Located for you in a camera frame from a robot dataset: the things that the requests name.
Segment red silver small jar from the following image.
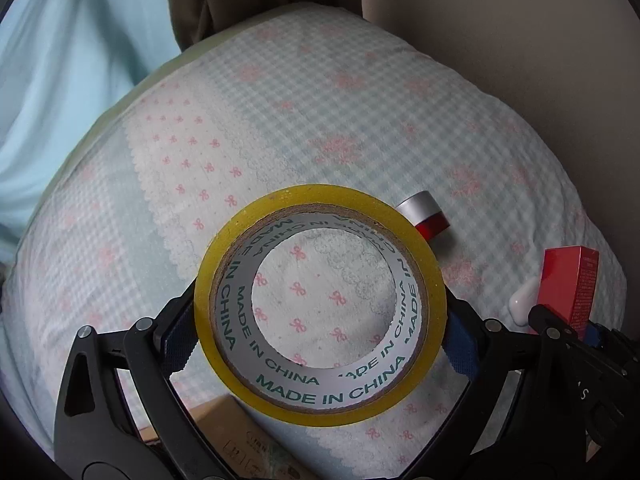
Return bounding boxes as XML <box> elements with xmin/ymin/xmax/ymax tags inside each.
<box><xmin>396</xmin><ymin>191</ymin><xmax>450</xmax><ymax>242</ymax></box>

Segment white earbuds case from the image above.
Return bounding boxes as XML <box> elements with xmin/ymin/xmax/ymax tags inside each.
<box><xmin>508</xmin><ymin>278</ymin><xmax>539</xmax><ymax>327</ymax></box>

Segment brown cardboard box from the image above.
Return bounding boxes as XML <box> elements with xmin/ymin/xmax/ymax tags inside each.
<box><xmin>139</xmin><ymin>394</ymin><xmax>321</xmax><ymax>480</ymax></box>

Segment yellow packing tape roll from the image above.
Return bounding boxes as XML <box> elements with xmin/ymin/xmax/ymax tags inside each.
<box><xmin>186</xmin><ymin>184</ymin><xmax>447</xmax><ymax>427</ymax></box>

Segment red white carton box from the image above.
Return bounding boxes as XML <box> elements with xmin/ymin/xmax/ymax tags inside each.
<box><xmin>537</xmin><ymin>246</ymin><xmax>599</xmax><ymax>339</ymax></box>

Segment light blue curtain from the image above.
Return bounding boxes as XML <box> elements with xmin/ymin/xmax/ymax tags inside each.
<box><xmin>1</xmin><ymin>0</ymin><xmax>179</xmax><ymax>262</ymax></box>

